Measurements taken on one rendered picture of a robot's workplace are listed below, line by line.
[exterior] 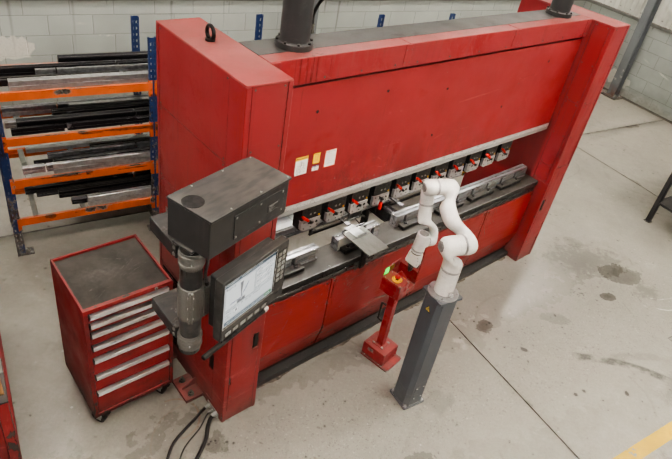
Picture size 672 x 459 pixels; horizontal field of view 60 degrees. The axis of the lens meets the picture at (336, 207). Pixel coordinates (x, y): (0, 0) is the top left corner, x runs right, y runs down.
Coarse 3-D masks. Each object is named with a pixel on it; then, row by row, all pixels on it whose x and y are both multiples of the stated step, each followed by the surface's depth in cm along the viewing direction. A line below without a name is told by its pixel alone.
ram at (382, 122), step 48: (528, 48) 413; (576, 48) 460; (336, 96) 312; (384, 96) 338; (432, 96) 369; (480, 96) 405; (528, 96) 450; (288, 144) 308; (336, 144) 333; (384, 144) 363; (432, 144) 398; (480, 144) 441; (288, 192) 328
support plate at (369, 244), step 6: (360, 228) 397; (348, 234) 389; (372, 234) 393; (354, 240) 385; (360, 240) 386; (366, 240) 387; (372, 240) 388; (378, 240) 389; (360, 246) 380; (366, 246) 381; (372, 246) 382; (378, 246) 383; (384, 246) 384; (366, 252) 376; (372, 252) 377; (378, 252) 379
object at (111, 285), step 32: (64, 256) 330; (96, 256) 336; (128, 256) 340; (64, 288) 316; (96, 288) 316; (128, 288) 319; (160, 288) 325; (64, 320) 339; (96, 320) 307; (128, 320) 321; (160, 320) 338; (64, 352) 367; (96, 352) 319; (128, 352) 335; (160, 352) 351; (96, 384) 332; (128, 384) 350; (160, 384) 370; (96, 416) 346
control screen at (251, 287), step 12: (264, 264) 267; (252, 276) 263; (264, 276) 273; (228, 288) 249; (240, 288) 258; (252, 288) 268; (264, 288) 278; (228, 300) 254; (240, 300) 263; (252, 300) 273; (228, 312) 259; (240, 312) 268; (228, 324) 264
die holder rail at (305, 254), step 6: (306, 246) 376; (312, 246) 378; (288, 252) 368; (294, 252) 369; (300, 252) 370; (306, 252) 371; (312, 252) 376; (288, 258) 364; (294, 258) 366; (300, 258) 371; (306, 258) 375; (312, 258) 380; (288, 264) 366; (294, 264) 371
